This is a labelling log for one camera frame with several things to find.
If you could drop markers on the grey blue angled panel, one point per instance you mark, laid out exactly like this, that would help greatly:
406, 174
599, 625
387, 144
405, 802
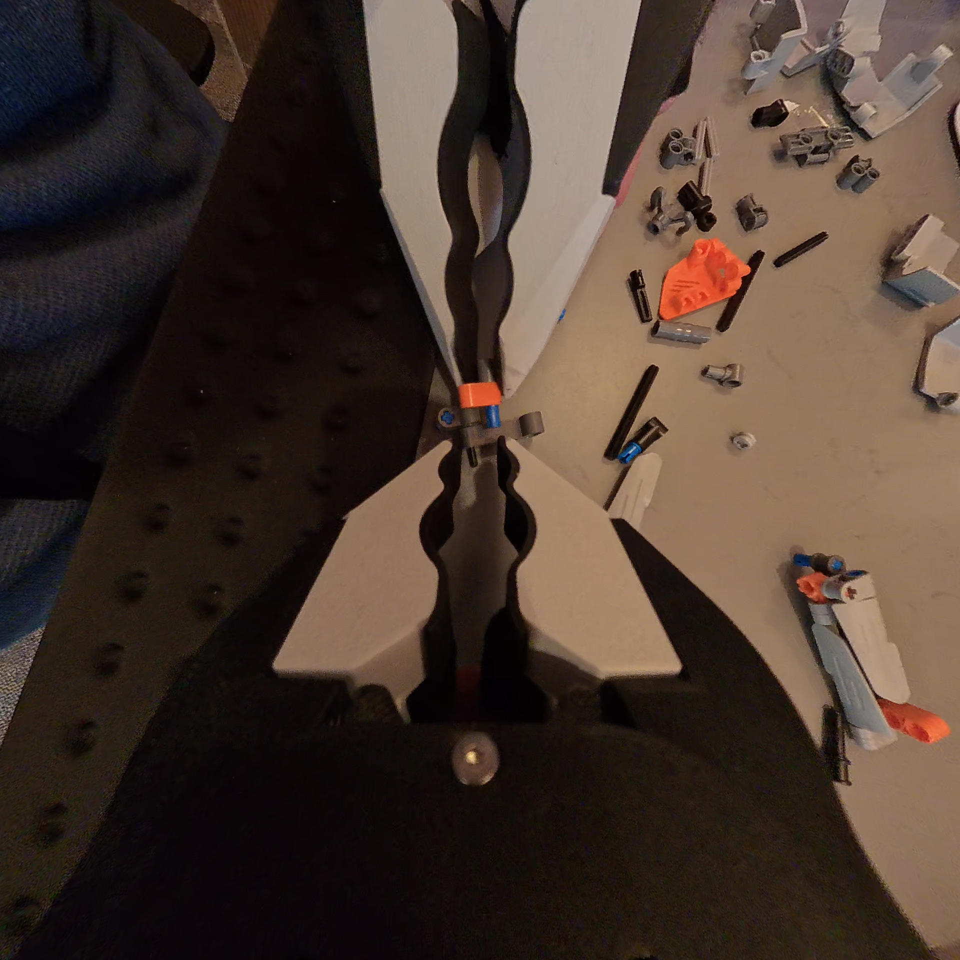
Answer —
926, 259

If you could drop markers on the grey panel assembly orange ends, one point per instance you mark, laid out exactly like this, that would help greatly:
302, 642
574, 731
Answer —
862, 645

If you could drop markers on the small grey bushing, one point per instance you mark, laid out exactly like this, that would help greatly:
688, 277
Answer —
742, 440

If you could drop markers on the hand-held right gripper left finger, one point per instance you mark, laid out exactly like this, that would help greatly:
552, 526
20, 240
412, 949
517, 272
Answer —
360, 592

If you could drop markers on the grey tube connector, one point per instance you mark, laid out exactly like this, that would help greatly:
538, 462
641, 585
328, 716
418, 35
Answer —
681, 332

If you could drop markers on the orange triangular panel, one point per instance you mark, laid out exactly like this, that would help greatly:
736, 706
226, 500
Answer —
701, 281

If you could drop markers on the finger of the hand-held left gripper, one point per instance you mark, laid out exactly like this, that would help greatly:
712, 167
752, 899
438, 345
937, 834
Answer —
570, 112
409, 112

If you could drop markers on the long black axle rod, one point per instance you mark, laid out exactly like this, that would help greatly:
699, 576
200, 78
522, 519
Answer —
631, 412

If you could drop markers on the grey double connector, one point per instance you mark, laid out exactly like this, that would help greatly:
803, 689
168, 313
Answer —
856, 173
676, 148

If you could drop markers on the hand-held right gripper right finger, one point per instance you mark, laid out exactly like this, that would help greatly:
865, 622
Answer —
592, 592

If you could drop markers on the black angled piece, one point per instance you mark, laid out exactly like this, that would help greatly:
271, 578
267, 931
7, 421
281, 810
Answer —
769, 114

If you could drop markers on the black axle pin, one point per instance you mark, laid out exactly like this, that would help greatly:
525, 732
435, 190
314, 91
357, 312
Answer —
835, 742

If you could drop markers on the dark grey connector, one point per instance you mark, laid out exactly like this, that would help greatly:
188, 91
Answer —
751, 212

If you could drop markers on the black connector blue pin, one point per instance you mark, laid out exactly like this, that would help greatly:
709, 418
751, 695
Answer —
646, 436

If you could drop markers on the white curved panel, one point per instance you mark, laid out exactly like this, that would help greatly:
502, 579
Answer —
637, 487

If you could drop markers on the black elbow connector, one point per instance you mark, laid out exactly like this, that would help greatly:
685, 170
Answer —
697, 202

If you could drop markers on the grey curved panel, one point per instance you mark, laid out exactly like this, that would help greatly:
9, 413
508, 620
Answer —
941, 360

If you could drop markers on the dark grey holed beam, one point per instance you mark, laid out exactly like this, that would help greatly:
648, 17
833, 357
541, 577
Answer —
815, 144

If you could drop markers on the short black axle rod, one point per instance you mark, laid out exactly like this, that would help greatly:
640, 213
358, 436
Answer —
800, 249

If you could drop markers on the grey axle rod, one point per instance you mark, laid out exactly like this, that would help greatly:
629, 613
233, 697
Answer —
705, 150

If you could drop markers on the dark grey crank liftarm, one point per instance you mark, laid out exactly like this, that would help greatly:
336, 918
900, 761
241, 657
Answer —
517, 427

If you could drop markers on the person's blue sweater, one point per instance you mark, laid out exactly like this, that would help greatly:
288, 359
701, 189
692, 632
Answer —
90, 262

